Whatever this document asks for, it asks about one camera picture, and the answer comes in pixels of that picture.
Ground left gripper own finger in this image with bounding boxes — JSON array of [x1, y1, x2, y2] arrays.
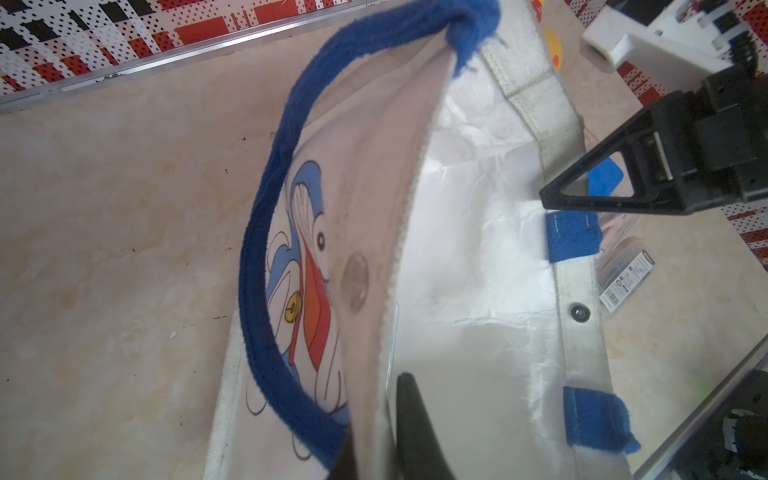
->
[[328, 372, 455, 479]]

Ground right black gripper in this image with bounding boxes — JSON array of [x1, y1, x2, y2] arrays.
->
[[540, 66, 767, 215]]

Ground clear case barcode label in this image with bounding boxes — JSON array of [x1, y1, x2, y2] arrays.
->
[[597, 237, 656, 316]]

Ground white canvas bag blue handles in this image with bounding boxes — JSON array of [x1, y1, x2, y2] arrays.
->
[[204, 1, 639, 479]]

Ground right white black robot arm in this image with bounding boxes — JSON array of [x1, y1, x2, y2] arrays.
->
[[540, 1, 767, 215]]

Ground yellow plush toy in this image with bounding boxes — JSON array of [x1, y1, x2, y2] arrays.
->
[[530, 0, 564, 72]]

